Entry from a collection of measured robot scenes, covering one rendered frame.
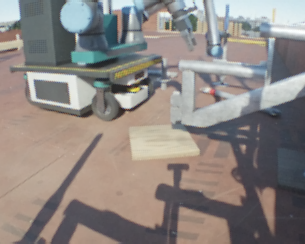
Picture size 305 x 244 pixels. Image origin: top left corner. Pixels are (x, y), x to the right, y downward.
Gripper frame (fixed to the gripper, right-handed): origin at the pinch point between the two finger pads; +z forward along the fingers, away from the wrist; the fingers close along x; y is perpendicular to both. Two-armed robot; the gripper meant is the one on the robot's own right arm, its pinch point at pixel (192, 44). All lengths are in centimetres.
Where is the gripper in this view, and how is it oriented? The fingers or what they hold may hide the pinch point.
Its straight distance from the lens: 115.8
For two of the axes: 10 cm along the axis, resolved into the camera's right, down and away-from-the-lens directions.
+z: 4.2, 8.3, 3.7
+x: -2.6, 5.0, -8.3
